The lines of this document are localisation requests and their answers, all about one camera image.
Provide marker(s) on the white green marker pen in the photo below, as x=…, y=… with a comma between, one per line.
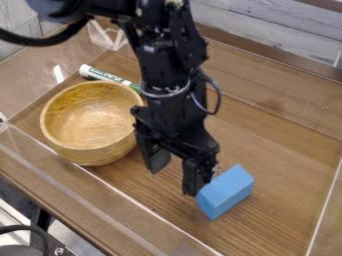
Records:
x=95, y=74

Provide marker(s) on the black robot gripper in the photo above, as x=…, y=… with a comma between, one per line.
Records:
x=170, y=129

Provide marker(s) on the black metal table frame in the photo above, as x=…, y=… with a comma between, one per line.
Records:
x=24, y=224

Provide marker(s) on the clear acrylic corner bracket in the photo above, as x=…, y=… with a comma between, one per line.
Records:
x=108, y=38

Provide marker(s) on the brown wooden bowl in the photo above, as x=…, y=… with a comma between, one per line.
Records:
x=87, y=124

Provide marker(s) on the blue rectangular block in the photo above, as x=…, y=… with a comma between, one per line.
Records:
x=225, y=192

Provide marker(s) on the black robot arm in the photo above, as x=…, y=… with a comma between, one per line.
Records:
x=171, y=51

